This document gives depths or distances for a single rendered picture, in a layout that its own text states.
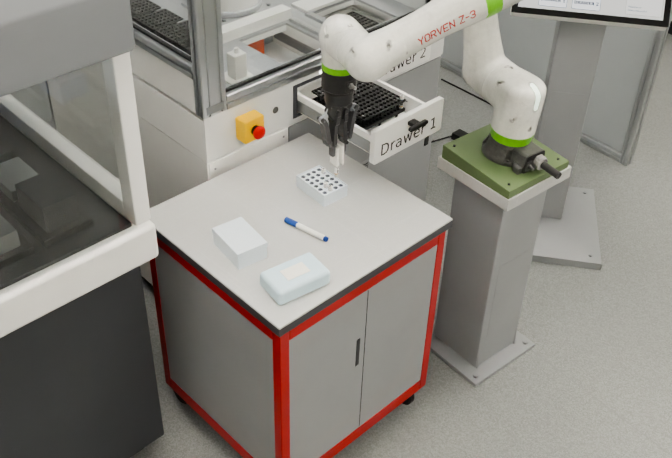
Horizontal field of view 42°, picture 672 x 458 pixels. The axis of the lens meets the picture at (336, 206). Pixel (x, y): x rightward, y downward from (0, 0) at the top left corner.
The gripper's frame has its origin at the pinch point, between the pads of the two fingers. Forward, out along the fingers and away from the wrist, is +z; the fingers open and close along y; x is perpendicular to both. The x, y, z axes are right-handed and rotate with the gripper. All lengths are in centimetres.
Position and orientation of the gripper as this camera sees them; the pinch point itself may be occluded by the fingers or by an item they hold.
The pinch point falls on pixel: (337, 153)
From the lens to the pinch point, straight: 235.9
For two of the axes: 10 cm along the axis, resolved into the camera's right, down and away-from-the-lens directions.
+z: -0.2, 8.0, 6.0
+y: 7.7, -3.7, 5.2
